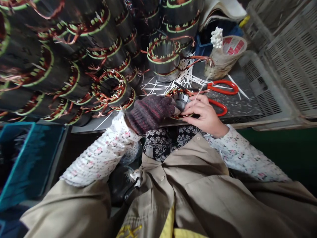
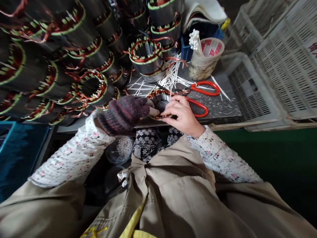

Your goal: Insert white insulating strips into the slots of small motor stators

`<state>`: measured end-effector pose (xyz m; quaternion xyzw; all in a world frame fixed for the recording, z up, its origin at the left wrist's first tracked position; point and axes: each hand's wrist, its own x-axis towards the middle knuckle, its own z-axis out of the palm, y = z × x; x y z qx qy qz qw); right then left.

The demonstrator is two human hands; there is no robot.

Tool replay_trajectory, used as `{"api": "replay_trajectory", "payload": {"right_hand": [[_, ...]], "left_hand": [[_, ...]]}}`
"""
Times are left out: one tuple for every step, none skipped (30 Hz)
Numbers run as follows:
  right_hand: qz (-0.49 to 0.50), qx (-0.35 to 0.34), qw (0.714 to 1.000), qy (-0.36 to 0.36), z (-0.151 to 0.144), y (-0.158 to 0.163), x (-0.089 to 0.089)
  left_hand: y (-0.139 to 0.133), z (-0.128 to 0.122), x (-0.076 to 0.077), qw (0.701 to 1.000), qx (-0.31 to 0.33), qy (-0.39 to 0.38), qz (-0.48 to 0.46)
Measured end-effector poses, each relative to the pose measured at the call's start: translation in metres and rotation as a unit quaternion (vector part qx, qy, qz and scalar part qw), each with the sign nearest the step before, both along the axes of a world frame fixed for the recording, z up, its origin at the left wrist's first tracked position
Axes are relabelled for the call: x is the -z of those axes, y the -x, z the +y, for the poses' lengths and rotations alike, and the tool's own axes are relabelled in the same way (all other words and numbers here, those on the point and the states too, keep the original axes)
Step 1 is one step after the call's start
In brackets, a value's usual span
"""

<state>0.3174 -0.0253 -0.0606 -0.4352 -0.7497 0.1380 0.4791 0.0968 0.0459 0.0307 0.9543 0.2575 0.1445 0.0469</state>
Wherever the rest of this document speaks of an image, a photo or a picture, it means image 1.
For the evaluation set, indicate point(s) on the grey slotted plastic crate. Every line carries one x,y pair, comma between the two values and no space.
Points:
262,91
294,49

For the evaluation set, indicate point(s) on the person's left fingers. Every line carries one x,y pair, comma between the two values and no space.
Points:
169,104

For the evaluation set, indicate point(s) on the tall copper wound stator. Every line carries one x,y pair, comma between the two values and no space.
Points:
163,67

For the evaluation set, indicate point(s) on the person's left hand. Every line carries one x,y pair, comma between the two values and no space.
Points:
148,111

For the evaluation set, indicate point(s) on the small copper wound stator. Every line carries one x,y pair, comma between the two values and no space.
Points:
182,98

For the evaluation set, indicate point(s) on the pile of white sticks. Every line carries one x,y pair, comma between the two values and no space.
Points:
188,74

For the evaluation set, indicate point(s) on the stack of wound stators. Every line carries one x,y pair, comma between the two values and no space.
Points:
49,62

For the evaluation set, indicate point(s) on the teal plastic crate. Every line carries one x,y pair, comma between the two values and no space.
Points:
32,158

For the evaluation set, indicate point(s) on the thin white stick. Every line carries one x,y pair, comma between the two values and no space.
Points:
235,84
204,81

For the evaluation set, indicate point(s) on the dark blue box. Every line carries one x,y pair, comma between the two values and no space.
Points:
205,42

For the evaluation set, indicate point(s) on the stack of white sheets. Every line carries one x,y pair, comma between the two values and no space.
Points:
223,10

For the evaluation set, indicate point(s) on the red and white tape roll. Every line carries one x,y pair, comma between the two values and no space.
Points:
235,45

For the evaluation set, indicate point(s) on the bundle of white tubes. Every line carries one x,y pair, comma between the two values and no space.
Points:
216,37

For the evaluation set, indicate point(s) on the person's right hand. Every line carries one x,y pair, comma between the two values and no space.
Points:
206,116

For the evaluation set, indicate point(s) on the person's right fingers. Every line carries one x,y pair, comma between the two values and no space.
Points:
195,103

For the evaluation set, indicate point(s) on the person's body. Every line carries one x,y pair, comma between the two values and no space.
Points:
198,198

